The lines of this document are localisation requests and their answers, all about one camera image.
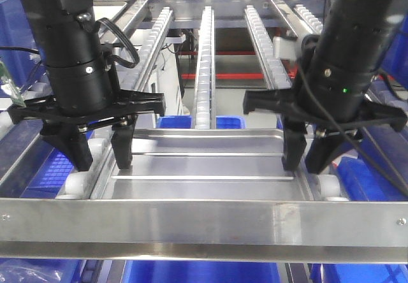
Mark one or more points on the silver tray far left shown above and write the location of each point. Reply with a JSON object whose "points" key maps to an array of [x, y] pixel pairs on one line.
{"points": [[111, 9]]}

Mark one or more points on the far right roller track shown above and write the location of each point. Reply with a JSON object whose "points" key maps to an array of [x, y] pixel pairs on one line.
{"points": [[309, 18]]}

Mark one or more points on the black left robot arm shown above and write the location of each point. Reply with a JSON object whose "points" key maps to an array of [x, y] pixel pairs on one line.
{"points": [[80, 55]]}

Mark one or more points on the steel front shelf rail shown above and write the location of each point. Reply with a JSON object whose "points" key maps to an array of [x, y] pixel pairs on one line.
{"points": [[226, 230]]}

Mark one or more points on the silver ribbed metal tray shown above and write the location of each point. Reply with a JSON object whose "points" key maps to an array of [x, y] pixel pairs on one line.
{"points": [[189, 164]]}

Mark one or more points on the right white roller track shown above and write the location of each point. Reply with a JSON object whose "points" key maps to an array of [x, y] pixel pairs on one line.
{"points": [[324, 186]]}

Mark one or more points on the left white roller track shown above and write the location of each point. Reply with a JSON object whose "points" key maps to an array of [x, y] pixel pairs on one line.
{"points": [[91, 184]]}

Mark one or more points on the blue bin bottom centre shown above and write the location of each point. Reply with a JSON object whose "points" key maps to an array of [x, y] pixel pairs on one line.
{"points": [[200, 271]]}

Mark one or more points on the white roller track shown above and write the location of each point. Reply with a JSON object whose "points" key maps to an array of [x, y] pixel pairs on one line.
{"points": [[324, 186], [204, 115], [91, 184]]}

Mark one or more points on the middle white roller track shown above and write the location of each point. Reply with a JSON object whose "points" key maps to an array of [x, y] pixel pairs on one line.
{"points": [[204, 115]]}

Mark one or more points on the red metal floor frame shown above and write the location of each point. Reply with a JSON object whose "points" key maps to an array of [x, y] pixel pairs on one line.
{"points": [[230, 65]]}

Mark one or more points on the small blue bin below centre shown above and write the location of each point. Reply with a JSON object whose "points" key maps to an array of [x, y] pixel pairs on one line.
{"points": [[185, 122]]}

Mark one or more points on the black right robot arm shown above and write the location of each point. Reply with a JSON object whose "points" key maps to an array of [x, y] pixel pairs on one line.
{"points": [[326, 104]]}

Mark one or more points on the blue bin lower right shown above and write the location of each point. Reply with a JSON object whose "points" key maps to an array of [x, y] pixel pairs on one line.
{"points": [[388, 149]]}

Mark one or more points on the blue bin lower left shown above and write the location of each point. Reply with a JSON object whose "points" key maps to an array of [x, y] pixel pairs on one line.
{"points": [[49, 179]]}

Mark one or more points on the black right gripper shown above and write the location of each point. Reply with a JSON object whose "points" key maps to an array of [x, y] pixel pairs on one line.
{"points": [[324, 109]]}

